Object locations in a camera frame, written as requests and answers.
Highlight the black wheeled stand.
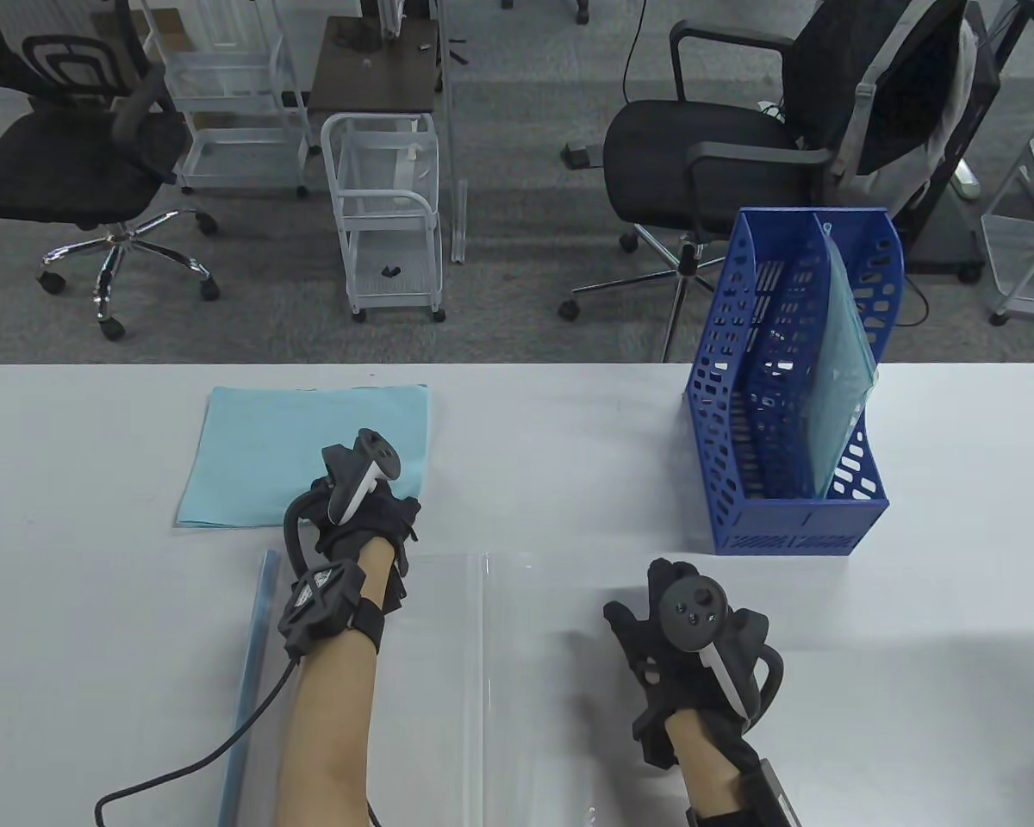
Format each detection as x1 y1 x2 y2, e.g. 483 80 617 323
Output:
896 26 1002 283

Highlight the person's left forearm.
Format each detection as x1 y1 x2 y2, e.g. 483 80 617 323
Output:
276 538 397 827

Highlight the black mesh office chair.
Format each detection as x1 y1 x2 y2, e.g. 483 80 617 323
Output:
0 0 221 341

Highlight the black glove cable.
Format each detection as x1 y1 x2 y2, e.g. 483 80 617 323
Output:
95 482 333 827

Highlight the person's left hand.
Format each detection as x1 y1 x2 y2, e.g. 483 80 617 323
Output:
313 444 423 565

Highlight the small white mesh cart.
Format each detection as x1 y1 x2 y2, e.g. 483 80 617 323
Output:
321 112 446 324

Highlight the blue perforated file rack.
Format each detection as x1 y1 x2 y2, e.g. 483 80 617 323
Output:
683 207 906 557

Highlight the black and white controller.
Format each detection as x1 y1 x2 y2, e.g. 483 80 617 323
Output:
659 575 755 720
323 428 402 525

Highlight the person's right forearm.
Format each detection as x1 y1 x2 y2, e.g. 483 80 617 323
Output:
665 711 746 815

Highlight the square light blue papers stack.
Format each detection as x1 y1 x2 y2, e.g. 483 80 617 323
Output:
176 385 432 528

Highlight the clear file folder cover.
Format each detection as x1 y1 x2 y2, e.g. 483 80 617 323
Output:
806 222 880 501

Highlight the clear file folder blue spine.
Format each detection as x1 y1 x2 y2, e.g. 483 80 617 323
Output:
254 550 690 827

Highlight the black armrest office chair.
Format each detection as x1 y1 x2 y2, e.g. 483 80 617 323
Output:
558 0 970 363

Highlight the black hanging cable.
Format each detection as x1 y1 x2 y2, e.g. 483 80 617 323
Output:
623 0 649 103

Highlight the white wire shelf rack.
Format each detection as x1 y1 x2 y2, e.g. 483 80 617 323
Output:
979 82 1034 330

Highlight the cardboard box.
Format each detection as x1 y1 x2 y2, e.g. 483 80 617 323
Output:
95 7 187 44

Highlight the tall white mesh cart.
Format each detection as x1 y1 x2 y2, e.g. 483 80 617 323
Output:
142 0 313 201

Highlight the brown wooden side table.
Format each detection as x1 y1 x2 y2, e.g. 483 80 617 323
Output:
308 16 443 115

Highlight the person's right hand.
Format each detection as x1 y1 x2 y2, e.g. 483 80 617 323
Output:
603 558 785 768

